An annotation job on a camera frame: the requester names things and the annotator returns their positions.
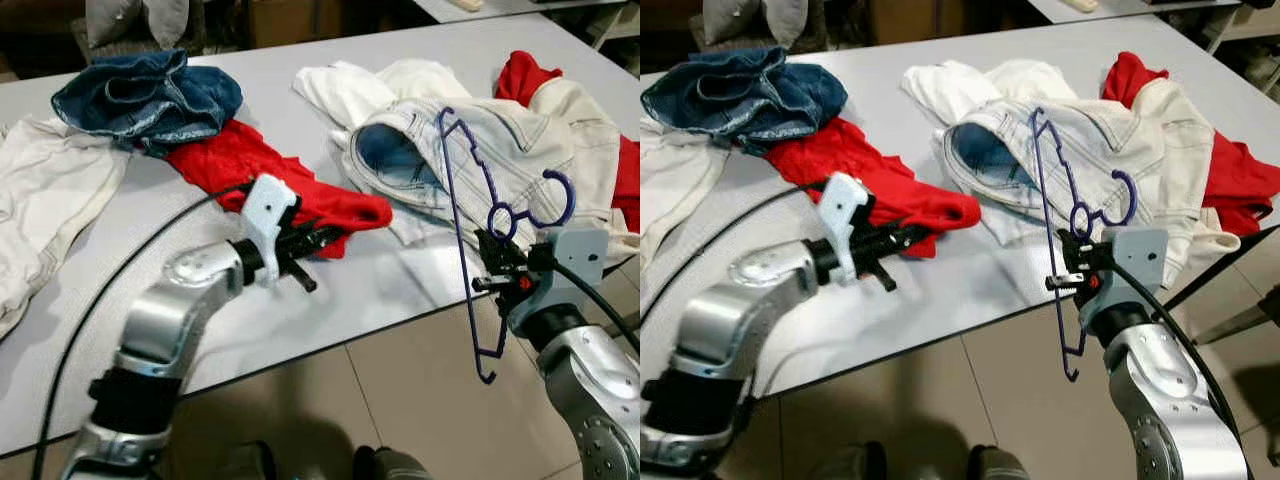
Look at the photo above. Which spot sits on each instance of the grey pillow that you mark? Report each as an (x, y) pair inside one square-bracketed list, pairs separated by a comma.
[(785, 18), (112, 20), (167, 20), (730, 18)]

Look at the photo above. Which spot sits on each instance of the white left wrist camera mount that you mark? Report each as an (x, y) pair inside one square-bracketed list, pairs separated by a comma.
[(840, 215), (265, 210)]

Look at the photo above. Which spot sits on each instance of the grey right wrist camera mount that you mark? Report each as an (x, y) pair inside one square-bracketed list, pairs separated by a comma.
[(575, 260), (1140, 260)]

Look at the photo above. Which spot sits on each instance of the white jeans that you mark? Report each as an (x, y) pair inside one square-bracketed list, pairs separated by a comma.
[(50, 200), (670, 190)]

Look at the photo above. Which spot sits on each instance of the dark woven chair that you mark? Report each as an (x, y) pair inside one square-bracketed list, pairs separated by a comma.
[(195, 40), (818, 38)]

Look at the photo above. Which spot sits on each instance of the light denim jacket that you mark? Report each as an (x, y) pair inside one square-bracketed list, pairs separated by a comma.
[(1095, 140), (500, 140)]

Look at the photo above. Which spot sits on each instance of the cream trousers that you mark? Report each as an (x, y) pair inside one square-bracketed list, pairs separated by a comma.
[(590, 140), (1185, 140)]

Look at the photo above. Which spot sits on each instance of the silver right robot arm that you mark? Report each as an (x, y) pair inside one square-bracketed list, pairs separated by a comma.
[(1160, 390), (590, 390)]

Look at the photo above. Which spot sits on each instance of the red knit shirt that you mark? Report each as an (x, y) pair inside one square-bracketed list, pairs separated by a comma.
[(850, 165), (250, 170)]

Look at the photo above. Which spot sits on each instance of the white remote control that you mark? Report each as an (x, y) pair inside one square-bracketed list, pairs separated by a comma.
[(1080, 5), (465, 4)]

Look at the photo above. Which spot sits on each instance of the dark blue jeans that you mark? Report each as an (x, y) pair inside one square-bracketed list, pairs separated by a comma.
[(150, 95), (745, 95)]

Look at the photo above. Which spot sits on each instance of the black table leg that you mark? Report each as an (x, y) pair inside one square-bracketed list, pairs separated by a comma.
[(1220, 268)]

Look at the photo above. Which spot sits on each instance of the red cloth garment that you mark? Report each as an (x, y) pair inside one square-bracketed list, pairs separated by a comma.
[(520, 75), (1240, 180)]

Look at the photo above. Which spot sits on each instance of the purple plastic clothes hanger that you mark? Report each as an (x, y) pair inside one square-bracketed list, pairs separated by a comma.
[(1134, 200), (571, 200)]

